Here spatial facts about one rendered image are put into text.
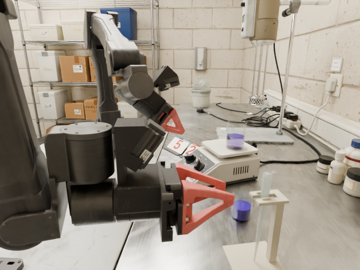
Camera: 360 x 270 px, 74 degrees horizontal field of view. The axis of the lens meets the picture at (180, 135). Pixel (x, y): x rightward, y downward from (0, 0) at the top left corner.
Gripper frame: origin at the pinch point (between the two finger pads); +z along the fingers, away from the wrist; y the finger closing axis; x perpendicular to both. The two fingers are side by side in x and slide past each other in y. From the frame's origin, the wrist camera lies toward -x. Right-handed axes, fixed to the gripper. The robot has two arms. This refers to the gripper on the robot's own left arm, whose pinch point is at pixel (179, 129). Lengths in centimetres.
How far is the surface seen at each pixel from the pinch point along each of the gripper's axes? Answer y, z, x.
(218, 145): -4.8, 10.5, -3.2
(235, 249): -32.3, 7.3, 10.4
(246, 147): -8.1, 15.6, -7.7
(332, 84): 10, 45, -51
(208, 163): -9.0, 8.3, 2.4
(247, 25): 23, 6, -46
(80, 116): 241, -2, 58
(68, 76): 239, -37, 28
